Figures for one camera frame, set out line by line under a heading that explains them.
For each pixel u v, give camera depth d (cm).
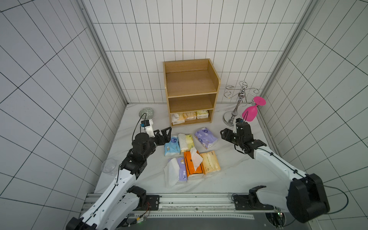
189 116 103
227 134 76
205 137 93
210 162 82
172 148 88
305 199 39
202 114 103
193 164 80
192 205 73
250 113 92
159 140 66
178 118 100
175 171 78
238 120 76
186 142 91
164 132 66
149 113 111
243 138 64
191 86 87
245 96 87
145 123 63
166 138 67
